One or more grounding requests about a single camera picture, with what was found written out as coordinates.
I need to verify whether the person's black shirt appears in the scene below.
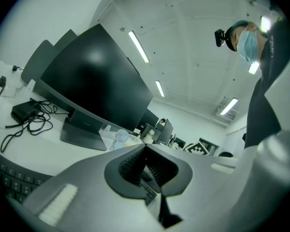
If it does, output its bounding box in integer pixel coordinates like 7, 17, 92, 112
244, 14, 290, 149

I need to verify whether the black tangled cable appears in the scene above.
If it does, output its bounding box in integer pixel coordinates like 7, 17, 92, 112
0, 100, 70, 153

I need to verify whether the dark grey monitor back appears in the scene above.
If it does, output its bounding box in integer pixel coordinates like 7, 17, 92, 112
53, 29, 78, 51
20, 39, 60, 85

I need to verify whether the large black monitor with stand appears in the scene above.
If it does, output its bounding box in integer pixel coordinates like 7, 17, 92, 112
33, 23, 154, 152

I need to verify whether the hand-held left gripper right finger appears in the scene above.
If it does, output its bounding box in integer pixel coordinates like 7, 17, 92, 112
145, 144, 257, 232

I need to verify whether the small white box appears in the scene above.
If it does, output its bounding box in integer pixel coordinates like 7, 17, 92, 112
26, 79, 37, 93

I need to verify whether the blue face mask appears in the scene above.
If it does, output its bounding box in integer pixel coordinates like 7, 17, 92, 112
236, 27, 260, 65

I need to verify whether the small white desk fan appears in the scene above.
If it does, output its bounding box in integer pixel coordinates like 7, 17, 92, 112
110, 128, 131, 151

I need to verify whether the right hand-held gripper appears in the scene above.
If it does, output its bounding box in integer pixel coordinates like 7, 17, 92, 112
183, 141, 211, 156

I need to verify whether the black head camera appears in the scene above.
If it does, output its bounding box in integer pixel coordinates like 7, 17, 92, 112
214, 29, 227, 48

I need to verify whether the black power adapter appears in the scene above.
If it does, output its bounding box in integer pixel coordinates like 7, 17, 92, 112
10, 101, 42, 125

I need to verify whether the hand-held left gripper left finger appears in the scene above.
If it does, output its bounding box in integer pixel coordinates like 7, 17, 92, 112
23, 144, 165, 232

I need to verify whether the background black monitor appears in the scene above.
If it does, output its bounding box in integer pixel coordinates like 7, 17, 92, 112
156, 118, 174, 145
136, 108, 160, 131

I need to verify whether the long ceiling light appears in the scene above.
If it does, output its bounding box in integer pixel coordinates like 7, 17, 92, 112
219, 98, 239, 116
128, 30, 150, 63
260, 15, 272, 32
248, 61, 260, 75
155, 80, 165, 98

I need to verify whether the person's head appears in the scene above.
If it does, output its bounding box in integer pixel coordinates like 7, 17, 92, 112
231, 20, 269, 65

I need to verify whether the black keyboard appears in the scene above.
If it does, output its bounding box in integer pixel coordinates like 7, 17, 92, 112
0, 147, 158, 206

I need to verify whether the grey desk machine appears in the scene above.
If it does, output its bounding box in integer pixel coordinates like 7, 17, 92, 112
139, 123, 162, 144

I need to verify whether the white power strip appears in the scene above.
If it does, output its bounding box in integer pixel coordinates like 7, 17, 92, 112
0, 73, 17, 98

